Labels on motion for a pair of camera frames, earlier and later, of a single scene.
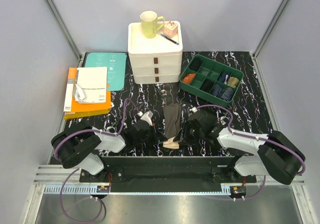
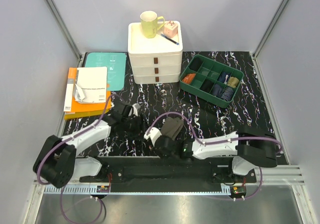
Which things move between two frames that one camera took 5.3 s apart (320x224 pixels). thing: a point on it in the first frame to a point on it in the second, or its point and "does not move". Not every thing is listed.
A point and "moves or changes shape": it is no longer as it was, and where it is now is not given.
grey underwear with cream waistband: x=172 y=113 moves or changes shape
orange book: x=73 y=110 does not move
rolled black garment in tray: x=195 y=63 does not move
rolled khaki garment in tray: x=233 y=81 does not move
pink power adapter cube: x=170 y=29 does not move
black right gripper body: x=189 y=135 to x=171 y=156
